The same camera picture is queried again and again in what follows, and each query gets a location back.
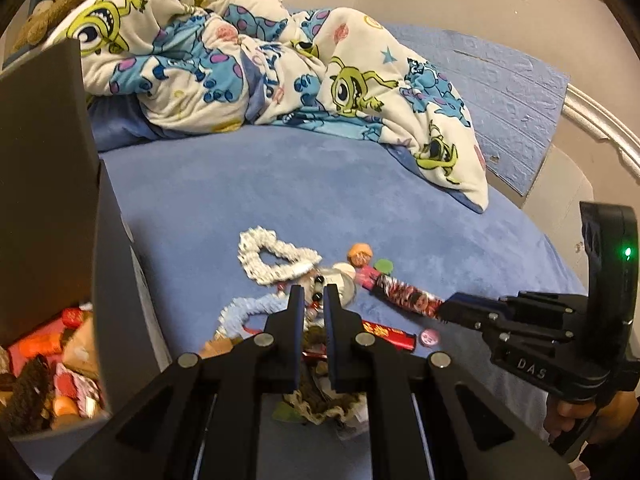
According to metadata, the dark brown fuzzy scrunchie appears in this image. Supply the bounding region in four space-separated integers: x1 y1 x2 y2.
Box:
5 355 53 433

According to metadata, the printed cartoon blanket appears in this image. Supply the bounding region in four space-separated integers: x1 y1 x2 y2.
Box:
42 0 490 213

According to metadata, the white lace scrunchie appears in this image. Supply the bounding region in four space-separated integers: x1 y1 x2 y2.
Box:
237 227 323 288

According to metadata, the brown triangular packet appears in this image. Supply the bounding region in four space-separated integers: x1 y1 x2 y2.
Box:
202 337 246 361
62 317 98 378

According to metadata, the red gold packet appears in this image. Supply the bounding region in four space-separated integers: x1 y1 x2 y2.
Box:
360 320 417 353

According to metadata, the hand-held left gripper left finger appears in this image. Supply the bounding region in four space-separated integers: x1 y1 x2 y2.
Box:
52 285 305 480

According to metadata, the light blue scrunchie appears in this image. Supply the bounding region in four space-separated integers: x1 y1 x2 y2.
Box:
217 294 281 336

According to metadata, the person's right hand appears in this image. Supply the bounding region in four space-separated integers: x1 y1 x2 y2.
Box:
542 390 640 446

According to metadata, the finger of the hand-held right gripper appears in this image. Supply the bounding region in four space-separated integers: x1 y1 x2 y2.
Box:
440 292 586 345

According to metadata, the black storage box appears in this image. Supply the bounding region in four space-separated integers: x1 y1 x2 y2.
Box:
0 37 173 446

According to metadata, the bead bracelet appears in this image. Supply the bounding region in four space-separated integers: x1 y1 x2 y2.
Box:
302 267 358 318

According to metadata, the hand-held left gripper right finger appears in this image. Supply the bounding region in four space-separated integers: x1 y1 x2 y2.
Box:
324 285 576 480

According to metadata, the orange packet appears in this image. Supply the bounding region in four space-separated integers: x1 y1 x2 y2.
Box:
7 320 66 361

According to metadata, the white curved bed rail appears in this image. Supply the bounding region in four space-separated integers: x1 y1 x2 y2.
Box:
562 82 640 181

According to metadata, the cream lace scrunchie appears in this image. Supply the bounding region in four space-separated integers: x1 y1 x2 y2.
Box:
282 327 363 427

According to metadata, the patterned tube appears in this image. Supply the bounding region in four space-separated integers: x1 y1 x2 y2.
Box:
357 265 443 318

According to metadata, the brown plush dog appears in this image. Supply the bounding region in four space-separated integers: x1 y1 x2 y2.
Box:
12 0 111 51

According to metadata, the red white wrapped candy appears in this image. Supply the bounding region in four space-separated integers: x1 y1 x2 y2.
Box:
52 362 101 416

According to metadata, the blue textured foam panel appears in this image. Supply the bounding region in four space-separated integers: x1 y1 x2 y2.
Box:
385 22 571 196

